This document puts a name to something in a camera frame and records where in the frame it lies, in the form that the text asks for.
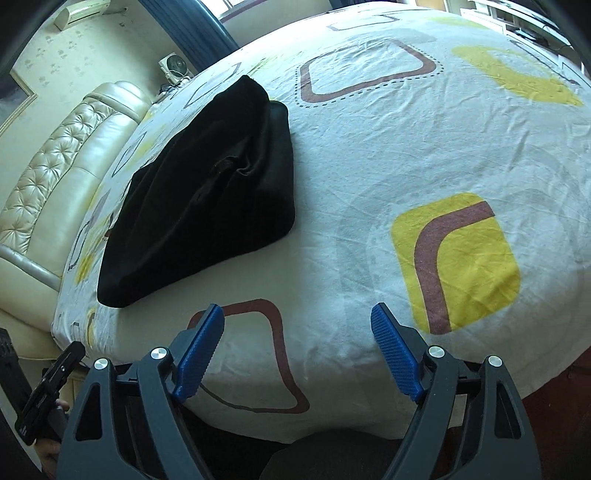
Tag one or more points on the black pants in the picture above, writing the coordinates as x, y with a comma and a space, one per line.
207, 184

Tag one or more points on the white television cabinet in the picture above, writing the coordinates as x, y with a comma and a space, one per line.
531, 23

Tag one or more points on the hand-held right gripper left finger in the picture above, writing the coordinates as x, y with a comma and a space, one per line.
201, 350

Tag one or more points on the dark blue curtain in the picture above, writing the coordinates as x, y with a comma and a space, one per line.
203, 23

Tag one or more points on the window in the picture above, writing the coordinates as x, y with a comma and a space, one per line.
240, 7

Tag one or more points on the framed wall picture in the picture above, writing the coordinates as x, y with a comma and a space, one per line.
14, 99

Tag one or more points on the person's left hand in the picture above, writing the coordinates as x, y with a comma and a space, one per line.
51, 454

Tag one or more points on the cream leather headboard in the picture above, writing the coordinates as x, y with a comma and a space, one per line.
60, 175

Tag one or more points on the small white fan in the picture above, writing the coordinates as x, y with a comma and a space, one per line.
173, 69

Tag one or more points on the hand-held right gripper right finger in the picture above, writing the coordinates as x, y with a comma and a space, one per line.
395, 353

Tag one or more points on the bed with patterned sheet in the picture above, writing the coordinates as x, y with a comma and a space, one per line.
392, 184

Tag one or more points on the white air conditioner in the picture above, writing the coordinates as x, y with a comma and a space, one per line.
83, 11

